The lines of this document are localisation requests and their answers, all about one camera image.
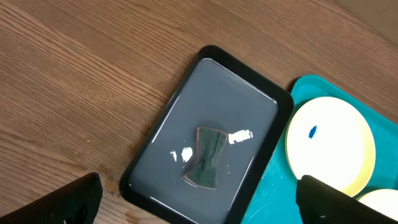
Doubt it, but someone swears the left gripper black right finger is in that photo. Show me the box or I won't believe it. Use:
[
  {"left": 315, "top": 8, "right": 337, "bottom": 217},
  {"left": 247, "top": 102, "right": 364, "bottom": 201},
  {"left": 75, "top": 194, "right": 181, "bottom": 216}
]
[{"left": 296, "top": 175, "right": 397, "bottom": 224}]

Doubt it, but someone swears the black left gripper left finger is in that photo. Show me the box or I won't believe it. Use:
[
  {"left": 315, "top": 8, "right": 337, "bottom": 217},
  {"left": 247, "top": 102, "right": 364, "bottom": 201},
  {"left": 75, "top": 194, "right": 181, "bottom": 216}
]
[{"left": 1, "top": 172, "right": 103, "bottom": 224}]

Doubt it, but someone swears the yellow plate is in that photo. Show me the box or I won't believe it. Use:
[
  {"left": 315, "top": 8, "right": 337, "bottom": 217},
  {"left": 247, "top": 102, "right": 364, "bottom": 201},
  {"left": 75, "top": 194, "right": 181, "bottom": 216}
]
[
  {"left": 285, "top": 96, "right": 376, "bottom": 197},
  {"left": 358, "top": 189, "right": 398, "bottom": 221}
]

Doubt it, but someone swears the brown sponge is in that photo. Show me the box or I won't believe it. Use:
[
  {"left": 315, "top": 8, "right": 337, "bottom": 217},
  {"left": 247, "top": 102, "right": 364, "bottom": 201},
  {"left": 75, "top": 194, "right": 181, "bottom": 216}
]
[{"left": 184, "top": 127, "right": 228, "bottom": 190}]

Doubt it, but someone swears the blue plastic tray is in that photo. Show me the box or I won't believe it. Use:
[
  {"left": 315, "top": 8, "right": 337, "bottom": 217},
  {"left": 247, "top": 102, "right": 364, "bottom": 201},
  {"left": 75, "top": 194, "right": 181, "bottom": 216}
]
[{"left": 242, "top": 75, "right": 397, "bottom": 224}]

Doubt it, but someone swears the black tray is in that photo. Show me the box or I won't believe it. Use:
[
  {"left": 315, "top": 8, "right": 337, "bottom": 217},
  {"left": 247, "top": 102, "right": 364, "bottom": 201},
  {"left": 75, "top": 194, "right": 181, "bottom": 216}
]
[{"left": 119, "top": 45, "right": 294, "bottom": 223}]

